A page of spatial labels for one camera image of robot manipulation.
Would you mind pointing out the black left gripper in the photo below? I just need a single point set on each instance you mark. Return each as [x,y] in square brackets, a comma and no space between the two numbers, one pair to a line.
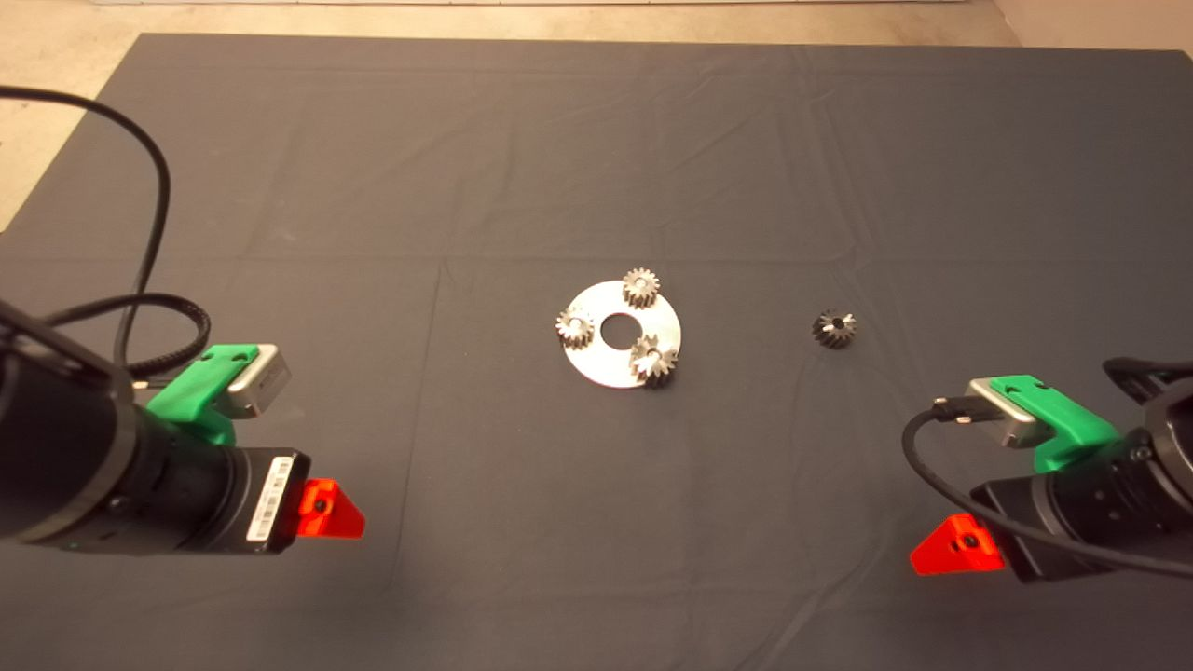
[246,499]

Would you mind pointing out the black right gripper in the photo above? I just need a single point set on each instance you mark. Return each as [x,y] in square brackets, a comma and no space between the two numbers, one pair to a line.
[1072,517]

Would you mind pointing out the large steel gear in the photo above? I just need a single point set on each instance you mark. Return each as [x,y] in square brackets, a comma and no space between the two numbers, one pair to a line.
[652,362]

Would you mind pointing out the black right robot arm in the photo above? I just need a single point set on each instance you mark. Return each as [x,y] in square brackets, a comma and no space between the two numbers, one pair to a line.
[1179,457]

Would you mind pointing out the small dark steel gear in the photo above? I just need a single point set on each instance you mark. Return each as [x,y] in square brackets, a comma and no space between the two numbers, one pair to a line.
[834,329]

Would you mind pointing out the round metal plate with hole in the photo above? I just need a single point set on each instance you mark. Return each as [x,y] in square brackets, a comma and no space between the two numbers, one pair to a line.
[596,362]

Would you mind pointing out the dark grey table cloth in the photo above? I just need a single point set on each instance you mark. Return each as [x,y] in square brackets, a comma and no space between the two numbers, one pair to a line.
[596,140]

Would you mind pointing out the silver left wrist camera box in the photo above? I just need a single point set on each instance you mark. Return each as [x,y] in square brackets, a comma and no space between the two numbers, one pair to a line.
[265,378]

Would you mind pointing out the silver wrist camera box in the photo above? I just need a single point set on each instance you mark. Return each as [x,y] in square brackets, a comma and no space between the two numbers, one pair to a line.
[999,407]
[265,378]

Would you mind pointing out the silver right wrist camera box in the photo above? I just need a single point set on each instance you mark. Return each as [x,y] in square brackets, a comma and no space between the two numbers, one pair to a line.
[999,407]

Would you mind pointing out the green right wrist camera mount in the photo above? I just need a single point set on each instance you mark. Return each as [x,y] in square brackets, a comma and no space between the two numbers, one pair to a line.
[1062,419]

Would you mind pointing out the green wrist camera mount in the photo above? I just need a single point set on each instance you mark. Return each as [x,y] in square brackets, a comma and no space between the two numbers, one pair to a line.
[1062,419]
[193,389]

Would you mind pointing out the green left wrist camera mount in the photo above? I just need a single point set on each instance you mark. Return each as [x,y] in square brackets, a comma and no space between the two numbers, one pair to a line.
[193,389]

